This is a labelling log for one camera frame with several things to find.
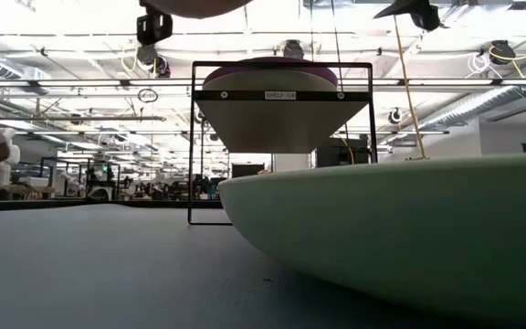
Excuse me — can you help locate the small black monitor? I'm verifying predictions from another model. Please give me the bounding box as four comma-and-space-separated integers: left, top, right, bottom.
231, 163, 265, 179

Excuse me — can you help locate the mint green plate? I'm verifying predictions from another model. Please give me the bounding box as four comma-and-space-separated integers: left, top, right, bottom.
218, 152, 526, 324

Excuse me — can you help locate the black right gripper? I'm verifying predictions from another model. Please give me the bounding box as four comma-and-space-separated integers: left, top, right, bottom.
373, 0, 442, 32

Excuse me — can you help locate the large black monitor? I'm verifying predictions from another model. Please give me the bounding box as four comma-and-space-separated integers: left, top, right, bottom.
316, 136, 372, 168

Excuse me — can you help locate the salmon pink plate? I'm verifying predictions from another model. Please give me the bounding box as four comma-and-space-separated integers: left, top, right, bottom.
202, 68, 339, 92
143, 0, 255, 20

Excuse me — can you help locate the black robot workstation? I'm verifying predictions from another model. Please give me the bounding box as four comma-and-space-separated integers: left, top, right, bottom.
38, 156, 122, 200

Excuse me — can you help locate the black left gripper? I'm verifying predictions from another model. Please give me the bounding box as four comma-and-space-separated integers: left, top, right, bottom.
135, 11, 174, 47

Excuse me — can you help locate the purple plate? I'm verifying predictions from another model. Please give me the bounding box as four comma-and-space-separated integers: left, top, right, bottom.
202, 56, 339, 88

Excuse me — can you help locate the yellow cable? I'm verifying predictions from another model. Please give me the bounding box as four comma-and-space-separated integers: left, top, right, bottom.
393, 16, 431, 161

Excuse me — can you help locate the blue table mat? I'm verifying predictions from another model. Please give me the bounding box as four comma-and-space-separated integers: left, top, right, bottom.
0, 203, 526, 329

